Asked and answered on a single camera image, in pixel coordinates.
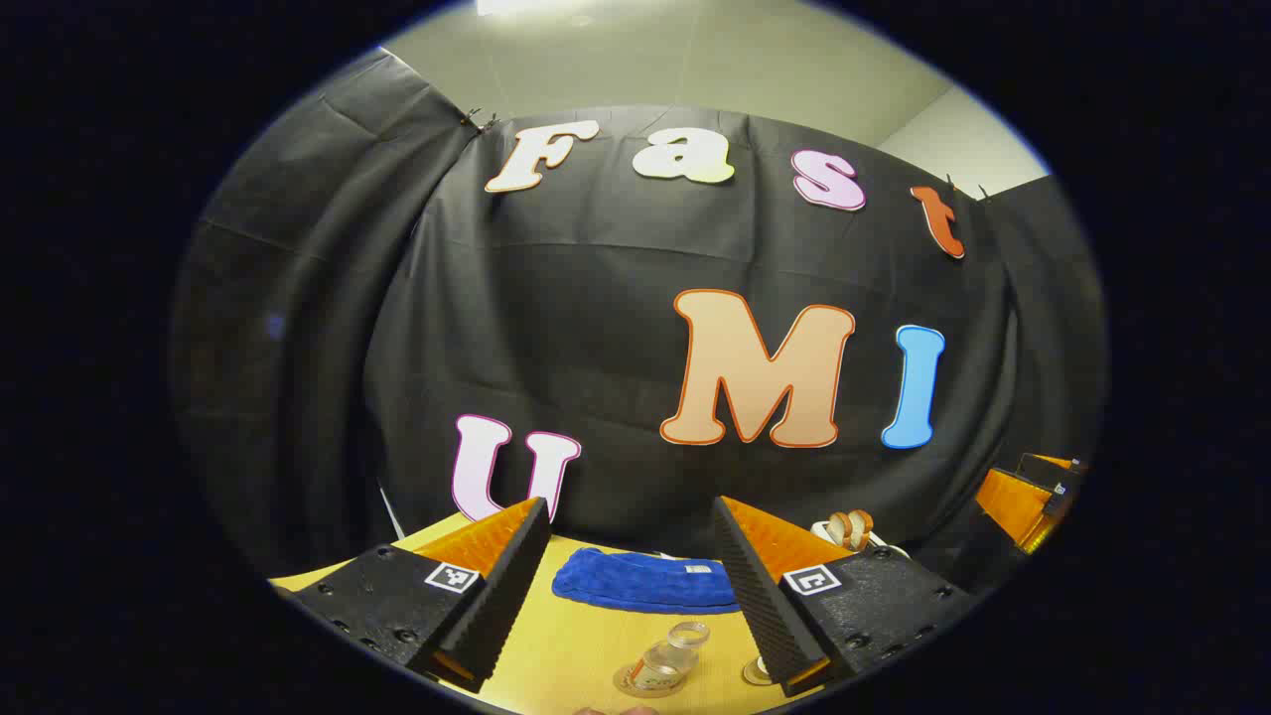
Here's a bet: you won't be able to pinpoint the black backdrop cloth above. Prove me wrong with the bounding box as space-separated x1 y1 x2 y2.
169 45 1108 587

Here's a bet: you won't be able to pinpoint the clear water bottle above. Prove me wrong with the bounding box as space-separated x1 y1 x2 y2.
628 621 712 694

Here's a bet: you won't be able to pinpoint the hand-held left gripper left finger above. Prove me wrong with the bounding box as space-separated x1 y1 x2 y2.
288 497 553 694

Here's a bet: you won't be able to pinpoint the blue towel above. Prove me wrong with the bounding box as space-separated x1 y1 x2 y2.
552 547 741 614

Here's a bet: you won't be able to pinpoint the round cork coaster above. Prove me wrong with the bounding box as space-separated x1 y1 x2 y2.
613 663 688 698

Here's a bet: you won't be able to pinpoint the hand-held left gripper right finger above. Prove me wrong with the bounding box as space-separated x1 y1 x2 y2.
711 495 979 698

